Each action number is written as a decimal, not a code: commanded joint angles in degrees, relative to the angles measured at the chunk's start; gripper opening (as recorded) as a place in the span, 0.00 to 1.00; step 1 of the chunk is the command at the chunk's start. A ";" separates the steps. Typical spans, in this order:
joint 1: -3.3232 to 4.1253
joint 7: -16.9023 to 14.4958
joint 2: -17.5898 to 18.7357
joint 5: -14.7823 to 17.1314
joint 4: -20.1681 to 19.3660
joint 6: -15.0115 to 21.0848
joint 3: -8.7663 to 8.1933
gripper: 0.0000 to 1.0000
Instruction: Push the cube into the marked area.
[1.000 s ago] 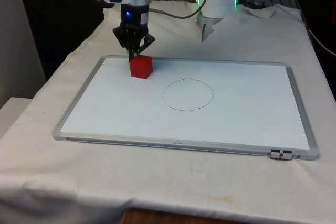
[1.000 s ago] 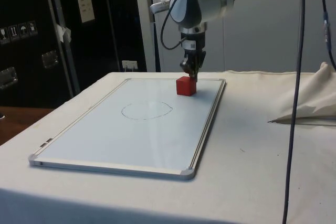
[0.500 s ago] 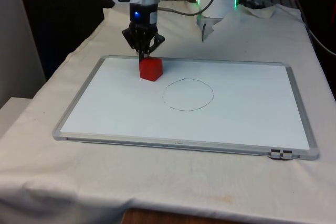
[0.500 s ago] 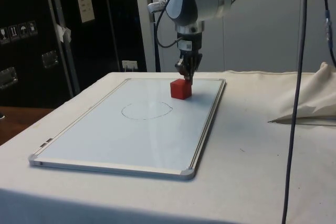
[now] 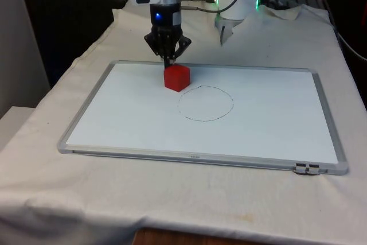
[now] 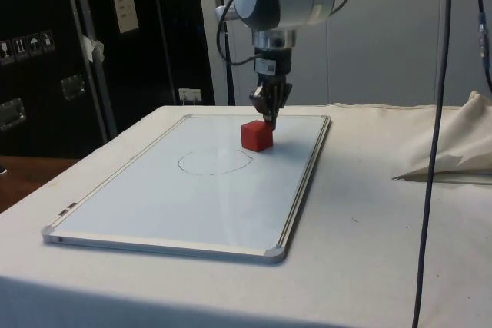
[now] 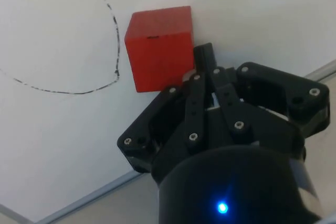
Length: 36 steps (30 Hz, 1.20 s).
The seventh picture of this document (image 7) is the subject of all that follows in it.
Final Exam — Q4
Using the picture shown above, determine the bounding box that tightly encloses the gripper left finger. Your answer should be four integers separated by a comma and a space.
117, 45, 209, 174

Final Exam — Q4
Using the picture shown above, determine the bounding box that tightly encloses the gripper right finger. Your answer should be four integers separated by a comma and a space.
203, 42, 331, 144

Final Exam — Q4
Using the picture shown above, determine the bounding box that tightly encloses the red cube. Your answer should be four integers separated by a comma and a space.
124, 5, 195, 93

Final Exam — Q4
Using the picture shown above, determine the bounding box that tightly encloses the white whiteboard with grey frame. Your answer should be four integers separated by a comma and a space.
0, 0, 336, 224

